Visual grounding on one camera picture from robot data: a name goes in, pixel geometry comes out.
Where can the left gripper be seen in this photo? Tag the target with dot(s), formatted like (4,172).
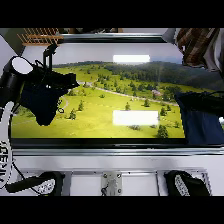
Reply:
(68,80)

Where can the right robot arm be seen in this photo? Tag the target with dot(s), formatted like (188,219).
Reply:
(186,185)

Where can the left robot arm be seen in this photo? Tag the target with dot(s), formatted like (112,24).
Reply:
(12,80)

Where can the wooden slatted rack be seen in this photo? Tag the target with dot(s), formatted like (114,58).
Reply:
(40,36)

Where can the brown checked shirt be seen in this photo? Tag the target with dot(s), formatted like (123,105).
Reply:
(195,45)

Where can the white garment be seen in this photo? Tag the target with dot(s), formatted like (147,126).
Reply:
(216,50)

